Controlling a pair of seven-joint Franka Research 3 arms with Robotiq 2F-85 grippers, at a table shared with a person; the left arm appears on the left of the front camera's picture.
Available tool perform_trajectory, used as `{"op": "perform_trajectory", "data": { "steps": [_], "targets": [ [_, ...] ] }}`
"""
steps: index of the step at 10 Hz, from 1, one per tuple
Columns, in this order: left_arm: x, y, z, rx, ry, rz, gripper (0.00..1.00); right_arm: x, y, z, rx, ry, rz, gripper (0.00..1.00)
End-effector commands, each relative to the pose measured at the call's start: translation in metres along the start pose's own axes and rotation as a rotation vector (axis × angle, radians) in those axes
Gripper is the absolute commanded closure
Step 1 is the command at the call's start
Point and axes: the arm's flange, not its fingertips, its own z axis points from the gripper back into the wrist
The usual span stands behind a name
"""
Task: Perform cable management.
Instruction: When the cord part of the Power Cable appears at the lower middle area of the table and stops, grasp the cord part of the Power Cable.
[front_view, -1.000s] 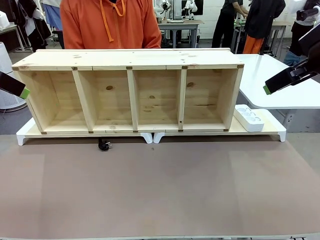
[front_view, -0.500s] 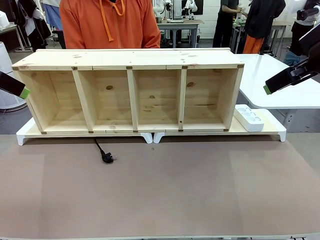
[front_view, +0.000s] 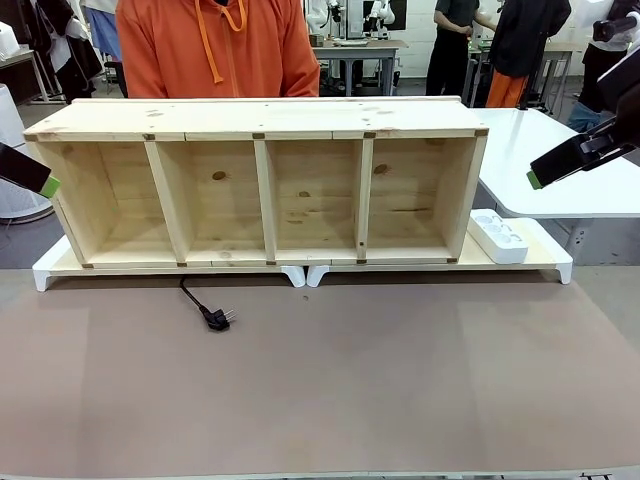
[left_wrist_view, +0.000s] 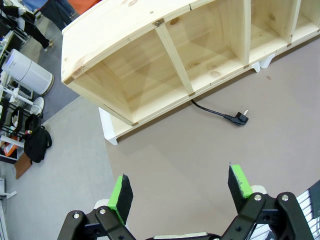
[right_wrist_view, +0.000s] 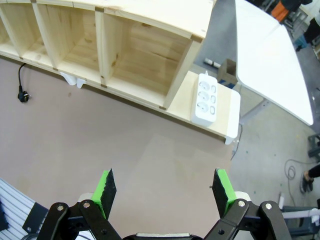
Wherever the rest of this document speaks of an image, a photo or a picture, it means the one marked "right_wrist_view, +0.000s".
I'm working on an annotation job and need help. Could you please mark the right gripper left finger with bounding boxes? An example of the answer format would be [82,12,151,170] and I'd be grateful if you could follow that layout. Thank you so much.
[37,167,123,240]

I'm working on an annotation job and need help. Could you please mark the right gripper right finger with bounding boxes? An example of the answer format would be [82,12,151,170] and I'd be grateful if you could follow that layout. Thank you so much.
[202,168,292,240]

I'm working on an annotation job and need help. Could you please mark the black power cable with plug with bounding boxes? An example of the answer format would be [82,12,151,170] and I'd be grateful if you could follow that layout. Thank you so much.
[17,62,32,104]

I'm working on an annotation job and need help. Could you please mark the white tube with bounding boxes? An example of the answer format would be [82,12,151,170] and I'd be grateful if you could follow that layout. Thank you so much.
[282,204,320,226]

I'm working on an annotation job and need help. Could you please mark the white three-socket power strip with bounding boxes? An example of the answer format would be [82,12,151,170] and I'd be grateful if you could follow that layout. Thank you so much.
[191,71,219,125]

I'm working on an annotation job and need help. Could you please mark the brown cardboard box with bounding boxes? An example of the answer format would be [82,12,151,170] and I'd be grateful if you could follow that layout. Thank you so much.
[216,58,238,89]

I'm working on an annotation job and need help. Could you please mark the white floor socket blocks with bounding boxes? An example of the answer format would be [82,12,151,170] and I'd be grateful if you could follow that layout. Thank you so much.
[204,57,222,68]

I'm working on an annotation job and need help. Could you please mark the white table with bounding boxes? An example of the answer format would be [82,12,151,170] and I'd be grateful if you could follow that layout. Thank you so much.
[234,0,315,127]

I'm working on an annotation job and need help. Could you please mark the pine wood compartment shelf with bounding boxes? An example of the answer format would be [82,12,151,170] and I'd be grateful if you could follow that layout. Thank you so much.
[0,0,217,111]

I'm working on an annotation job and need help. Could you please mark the person in black clothes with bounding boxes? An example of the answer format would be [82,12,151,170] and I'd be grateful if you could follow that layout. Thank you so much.
[303,17,320,51]

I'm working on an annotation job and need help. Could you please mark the black and orange jacket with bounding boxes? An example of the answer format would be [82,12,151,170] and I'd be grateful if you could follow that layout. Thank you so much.
[271,0,313,20]

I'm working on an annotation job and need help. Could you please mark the grey cable on floor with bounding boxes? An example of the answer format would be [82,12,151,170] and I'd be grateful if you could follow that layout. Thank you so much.
[284,158,320,181]

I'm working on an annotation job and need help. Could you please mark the grey aluminium profile rail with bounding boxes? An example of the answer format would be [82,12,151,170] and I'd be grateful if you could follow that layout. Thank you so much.
[0,177,50,236]

